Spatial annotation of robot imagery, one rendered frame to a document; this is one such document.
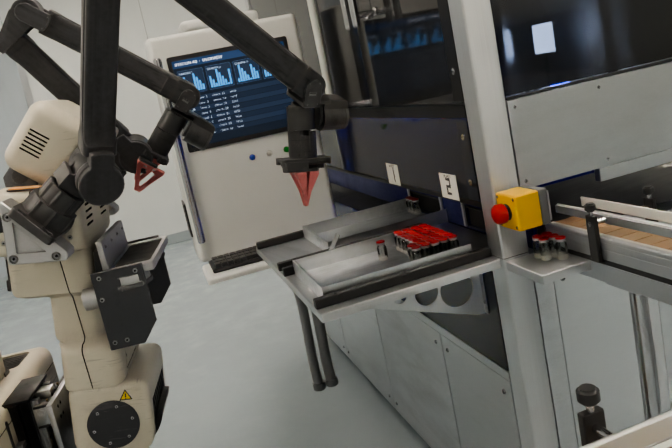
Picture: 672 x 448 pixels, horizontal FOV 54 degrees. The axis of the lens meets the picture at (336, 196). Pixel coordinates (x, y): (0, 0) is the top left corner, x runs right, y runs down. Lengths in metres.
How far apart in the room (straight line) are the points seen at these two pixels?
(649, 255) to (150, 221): 5.95
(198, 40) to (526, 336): 1.37
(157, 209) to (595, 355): 5.62
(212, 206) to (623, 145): 1.29
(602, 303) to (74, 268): 1.13
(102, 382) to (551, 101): 1.08
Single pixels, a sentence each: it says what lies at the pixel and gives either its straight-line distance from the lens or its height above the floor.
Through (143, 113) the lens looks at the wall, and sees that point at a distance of 6.75.
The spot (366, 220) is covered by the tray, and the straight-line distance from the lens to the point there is 1.98.
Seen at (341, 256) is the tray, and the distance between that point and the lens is 1.61.
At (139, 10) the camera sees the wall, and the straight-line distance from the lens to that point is 6.82.
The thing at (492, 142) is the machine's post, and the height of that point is 1.13.
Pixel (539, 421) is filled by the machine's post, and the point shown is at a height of 0.50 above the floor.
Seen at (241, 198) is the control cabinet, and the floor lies 0.98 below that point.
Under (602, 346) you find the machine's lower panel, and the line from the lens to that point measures 1.63.
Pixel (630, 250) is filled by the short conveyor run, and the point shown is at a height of 0.92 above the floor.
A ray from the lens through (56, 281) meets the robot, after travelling 1.44.
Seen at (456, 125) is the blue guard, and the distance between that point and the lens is 1.46.
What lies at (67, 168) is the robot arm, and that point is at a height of 1.26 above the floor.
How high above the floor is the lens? 1.32
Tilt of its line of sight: 10 degrees down
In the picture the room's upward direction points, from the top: 12 degrees counter-clockwise
